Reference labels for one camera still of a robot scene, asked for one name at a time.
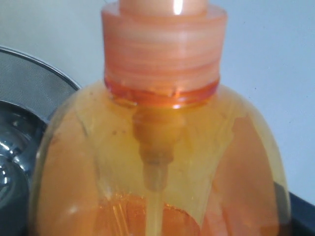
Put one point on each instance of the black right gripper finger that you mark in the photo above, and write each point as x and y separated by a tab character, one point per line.
296	216

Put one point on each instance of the orange dish soap pump bottle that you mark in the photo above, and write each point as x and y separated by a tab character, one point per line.
159	147

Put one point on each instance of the small stainless steel bowl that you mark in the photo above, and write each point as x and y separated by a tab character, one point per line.
21	132

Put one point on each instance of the steel mesh colander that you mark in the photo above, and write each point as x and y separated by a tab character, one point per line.
33	84

